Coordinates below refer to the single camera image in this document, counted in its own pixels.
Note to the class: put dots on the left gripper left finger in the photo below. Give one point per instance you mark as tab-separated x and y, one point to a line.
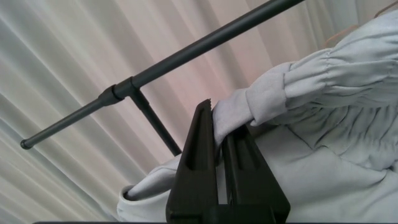
192	180

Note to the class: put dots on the pale grey shorts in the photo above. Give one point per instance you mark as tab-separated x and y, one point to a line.
326	93

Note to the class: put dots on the pink clothes hanger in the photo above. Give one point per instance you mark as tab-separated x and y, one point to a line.
340	33

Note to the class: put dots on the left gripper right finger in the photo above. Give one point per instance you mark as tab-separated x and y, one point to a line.
248	183

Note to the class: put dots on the black clothes rack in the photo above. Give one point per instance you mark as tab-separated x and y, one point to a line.
186	54

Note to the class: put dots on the white curtain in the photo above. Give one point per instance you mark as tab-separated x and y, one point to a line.
62	46

